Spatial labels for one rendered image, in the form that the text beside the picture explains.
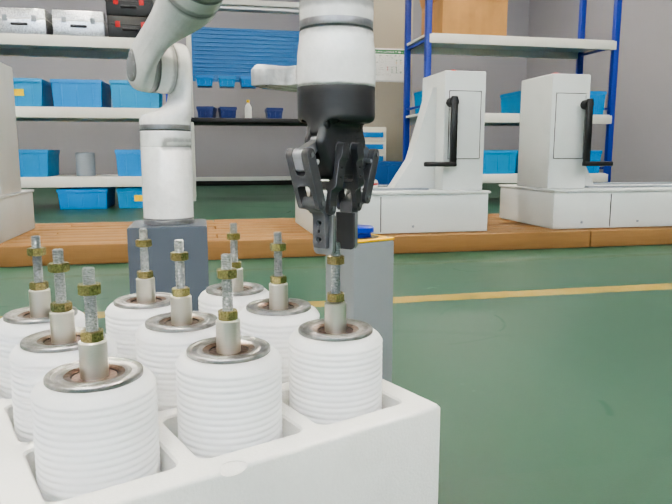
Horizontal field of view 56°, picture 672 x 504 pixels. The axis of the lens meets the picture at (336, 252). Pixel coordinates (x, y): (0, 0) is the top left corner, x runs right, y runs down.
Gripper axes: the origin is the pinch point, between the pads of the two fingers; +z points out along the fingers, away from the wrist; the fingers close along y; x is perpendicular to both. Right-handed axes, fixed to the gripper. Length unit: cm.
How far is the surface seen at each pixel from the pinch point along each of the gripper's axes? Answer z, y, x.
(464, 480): 35.1, 22.6, -6.0
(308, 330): 9.7, -2.3, 1.8
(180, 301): 7.4, -7.1, 14.7
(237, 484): 18.6, -16.8, -1.2
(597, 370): 35, 78, -13
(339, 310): 7.6, -0.8, -0.9
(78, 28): -102, 269, 404
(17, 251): 30, 85, 198
